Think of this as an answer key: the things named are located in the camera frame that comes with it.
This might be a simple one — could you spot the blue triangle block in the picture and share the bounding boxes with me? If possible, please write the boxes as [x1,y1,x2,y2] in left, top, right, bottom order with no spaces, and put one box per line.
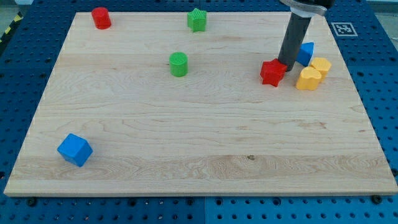
[296,42,315,67]

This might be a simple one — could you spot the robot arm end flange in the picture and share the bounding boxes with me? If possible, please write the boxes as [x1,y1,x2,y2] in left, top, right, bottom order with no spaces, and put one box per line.
[279,0,335,17]

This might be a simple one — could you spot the wooden board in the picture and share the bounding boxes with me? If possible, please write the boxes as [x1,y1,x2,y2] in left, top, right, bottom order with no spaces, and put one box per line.
[4,12,397,197]

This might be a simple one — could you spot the green cylinder block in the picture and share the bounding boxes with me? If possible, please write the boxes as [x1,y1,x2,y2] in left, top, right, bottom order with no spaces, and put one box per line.
[169,52,188,77]

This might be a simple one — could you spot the red star block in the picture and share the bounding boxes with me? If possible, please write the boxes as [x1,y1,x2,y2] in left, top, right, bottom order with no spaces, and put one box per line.
[260,58,287,87]

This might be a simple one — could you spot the green star block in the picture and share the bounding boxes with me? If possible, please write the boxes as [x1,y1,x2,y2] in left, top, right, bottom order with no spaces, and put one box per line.
[187,8,207,32]

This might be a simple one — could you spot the yellow heart block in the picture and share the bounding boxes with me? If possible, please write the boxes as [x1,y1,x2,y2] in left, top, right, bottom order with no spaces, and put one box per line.
[295,67,322,90]

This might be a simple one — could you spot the blue cube block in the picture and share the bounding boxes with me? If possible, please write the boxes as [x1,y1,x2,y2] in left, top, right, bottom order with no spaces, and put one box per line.
[57,133,93,167]

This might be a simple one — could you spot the yellow hexagon block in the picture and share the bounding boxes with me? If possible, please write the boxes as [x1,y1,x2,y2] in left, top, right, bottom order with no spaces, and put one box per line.
[310,57,332,82]

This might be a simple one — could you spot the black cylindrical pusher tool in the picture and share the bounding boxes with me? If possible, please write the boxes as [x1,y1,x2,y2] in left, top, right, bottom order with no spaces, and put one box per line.
[278,13,311,72]

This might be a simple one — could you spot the red cylinder block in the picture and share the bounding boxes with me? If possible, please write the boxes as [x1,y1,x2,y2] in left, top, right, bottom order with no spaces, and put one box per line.
[91,7,111,29]

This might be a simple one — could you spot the white fiducial marker tag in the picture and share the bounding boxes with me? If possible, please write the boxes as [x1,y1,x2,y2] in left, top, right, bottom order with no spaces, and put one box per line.
[331,22,358,37]

